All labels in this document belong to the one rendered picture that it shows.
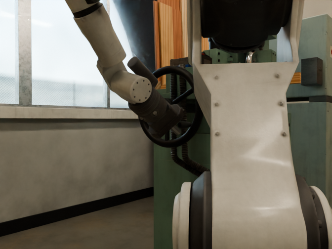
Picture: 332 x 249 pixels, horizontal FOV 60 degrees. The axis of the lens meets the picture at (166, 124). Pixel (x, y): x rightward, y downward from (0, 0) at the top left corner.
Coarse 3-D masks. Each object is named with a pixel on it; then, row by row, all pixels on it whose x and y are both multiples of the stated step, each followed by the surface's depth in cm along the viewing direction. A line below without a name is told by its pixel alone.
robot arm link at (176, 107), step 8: (160, 96) 79; (160, 104) 79; (168, 104) 84; (176, 104) 87; (152, 112) 78; (160, 112) 79; (168, 112) 83; (176, 112) 85; (184, 112) 87; (144, 120) 81; (152, 120) 80; (160, 120) 83; (168, 120) 85; (176, 120) 86; (152, 128) 85; (160, 128) 85; (168, 128) 86; (160, 136) 87
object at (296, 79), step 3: (297, 72) 106; (294, 75) 107; (297, 75) 106; (300, 75) 107; (294, 78) 107; (297, 78) 106; (300, 78) 107; (291, 81) 107; (294, 81) 107; (297, 81) 106; (300, 81) 107; (162, 87) 146; (165, 87) 145
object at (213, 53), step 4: (216, 48) 123; (208, 52) 125; (212, 52) 123; (216, 52) 122; (220, 52) 125; (224, 52) 128; (212, 56) 123; (216, 56) 123; (220, 56) 125; (224, 56) 128; (228, 56) 131; (212, 60) 123; (216, 60) 123; (220, 60) 125; (224, 60) 128
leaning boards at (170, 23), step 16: (160, 0) 287; (176, 0) 305; (160, 16) 278; (176, 16) 301; (160, 32) 278; (176, 32) 300; (160, 48) 279; (176, 48) 299; (208, 48) 337; (160, 64) 279; (160, 80) 278
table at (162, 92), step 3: (159, 90) 127; (162, 90) 126; (165, 90) 125; (162, 93) 114; (165, 93) 113; (168, 93) 112; (177, 93) 109; (192, 93) 105; (165, 96) 113; (168, 96) 112; (177, 96) 109; (189, 96) 106; (192, 96) 105; (186, 99) 107; (189, 99) 107; (192, 99) 107
